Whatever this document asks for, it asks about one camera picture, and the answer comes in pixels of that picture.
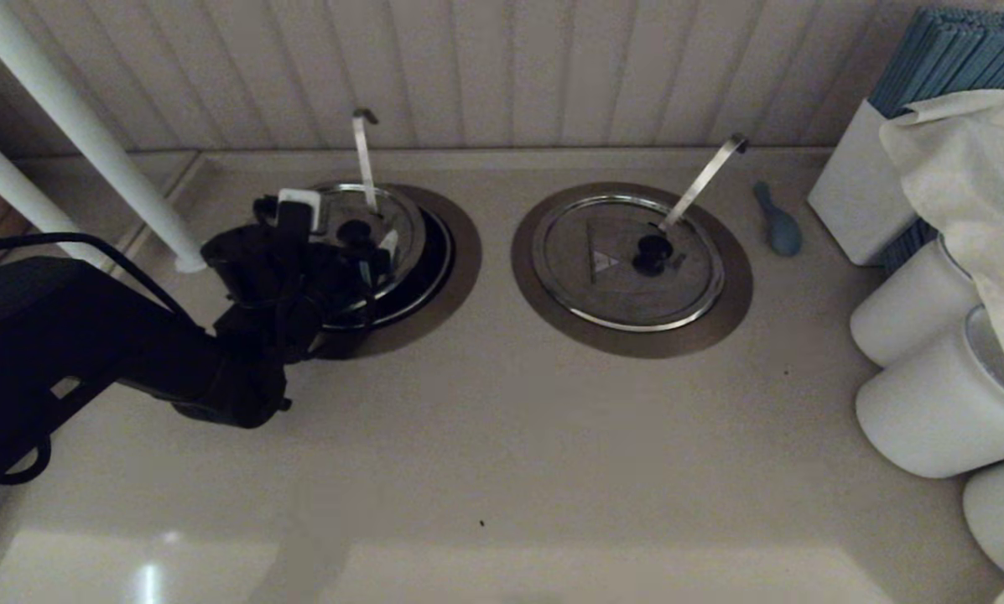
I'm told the steel lid with black knob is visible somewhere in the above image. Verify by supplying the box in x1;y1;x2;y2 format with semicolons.
304;183;429;311
533;195;726;332

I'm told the ladle handle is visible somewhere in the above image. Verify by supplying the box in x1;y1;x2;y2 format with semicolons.
351;109;380;215
658;133;749;232

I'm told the blue rice paddle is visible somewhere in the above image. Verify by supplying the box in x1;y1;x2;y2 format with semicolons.
752;181;804;258

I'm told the thick white pole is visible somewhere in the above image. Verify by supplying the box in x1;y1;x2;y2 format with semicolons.
0;0;209;274

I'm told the thin white pole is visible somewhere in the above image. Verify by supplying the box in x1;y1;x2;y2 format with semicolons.
0;117;91;261

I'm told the white straw holder box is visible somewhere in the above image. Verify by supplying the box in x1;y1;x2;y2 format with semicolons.
808;99;918;267

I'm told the white paper cup stack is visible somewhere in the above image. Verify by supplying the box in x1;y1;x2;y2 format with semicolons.
850;237;982;368
856;306;1004;479
961;453;1004;578

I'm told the cream cloth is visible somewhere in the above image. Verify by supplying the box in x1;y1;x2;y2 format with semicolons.
879;89;1004;604

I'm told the brown metal well ring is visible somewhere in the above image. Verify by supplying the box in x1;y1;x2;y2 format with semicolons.
511;182;754;360
313;183;483;362

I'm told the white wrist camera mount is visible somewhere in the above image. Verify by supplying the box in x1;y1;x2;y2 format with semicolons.
275;189;324;232

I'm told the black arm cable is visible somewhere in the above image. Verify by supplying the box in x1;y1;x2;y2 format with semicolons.
0;233;196;324

